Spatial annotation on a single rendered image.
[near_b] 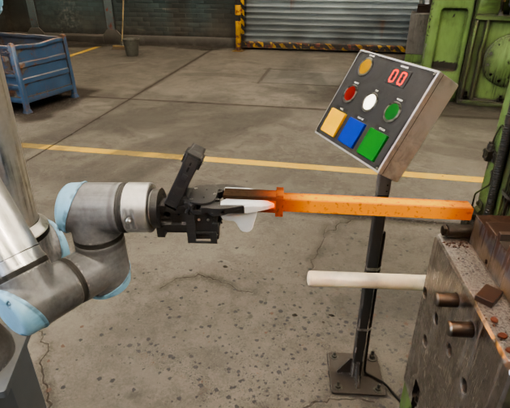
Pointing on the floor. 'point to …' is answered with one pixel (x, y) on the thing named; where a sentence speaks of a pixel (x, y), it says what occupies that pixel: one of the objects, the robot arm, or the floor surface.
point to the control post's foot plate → (337, 365)
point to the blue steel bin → (36, 66)
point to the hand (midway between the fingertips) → (266, 198)
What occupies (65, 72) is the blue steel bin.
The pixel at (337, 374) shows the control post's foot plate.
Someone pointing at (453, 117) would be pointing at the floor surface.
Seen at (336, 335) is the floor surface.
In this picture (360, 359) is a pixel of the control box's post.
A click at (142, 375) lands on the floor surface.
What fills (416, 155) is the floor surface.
